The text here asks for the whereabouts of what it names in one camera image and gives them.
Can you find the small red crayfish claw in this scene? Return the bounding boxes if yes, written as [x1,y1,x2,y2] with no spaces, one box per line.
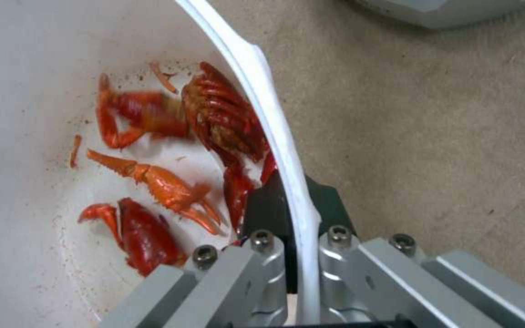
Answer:
[77,203,120,237]

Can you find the thin orange crayfish leg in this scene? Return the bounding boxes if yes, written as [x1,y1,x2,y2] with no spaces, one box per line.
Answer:
[69,134,84,170]

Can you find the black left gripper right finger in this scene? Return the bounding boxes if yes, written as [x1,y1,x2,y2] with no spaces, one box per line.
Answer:
[305,174,525,328]

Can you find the dark red crayfish shell piece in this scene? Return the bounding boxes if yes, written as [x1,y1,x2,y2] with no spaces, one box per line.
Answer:
[222,163,264,234]

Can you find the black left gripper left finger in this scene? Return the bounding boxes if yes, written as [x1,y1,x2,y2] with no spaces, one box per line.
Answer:
[100,173,302,328]

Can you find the red crayfish head shell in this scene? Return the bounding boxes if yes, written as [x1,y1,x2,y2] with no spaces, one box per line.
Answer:
[116,197,189,278]

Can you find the white plastic takeout container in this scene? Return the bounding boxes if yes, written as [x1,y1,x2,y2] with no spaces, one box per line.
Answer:
[0,0,324,328]

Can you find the forked orange crayfish leg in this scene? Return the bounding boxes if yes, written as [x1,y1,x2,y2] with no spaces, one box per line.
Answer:
[149,61,180,96]

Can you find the orange crayfish claw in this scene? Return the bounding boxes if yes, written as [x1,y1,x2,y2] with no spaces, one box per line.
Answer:
[86,148,228,237]

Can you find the large red crayfish body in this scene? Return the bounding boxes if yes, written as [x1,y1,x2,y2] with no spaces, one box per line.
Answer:
[179,61,277,169]

